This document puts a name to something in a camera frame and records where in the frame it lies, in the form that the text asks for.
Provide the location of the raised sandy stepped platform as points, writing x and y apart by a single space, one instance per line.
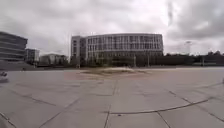
111 70

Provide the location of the large white curved building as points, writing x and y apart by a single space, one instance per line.
123 45

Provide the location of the low pale building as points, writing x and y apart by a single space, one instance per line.
52 59

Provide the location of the row of dark trees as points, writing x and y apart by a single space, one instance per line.
180 59

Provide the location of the tall pale mast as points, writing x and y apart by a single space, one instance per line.
188 48

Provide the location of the small grey building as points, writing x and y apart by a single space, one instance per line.
32 55

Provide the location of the dark glass building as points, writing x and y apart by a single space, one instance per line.
11 46

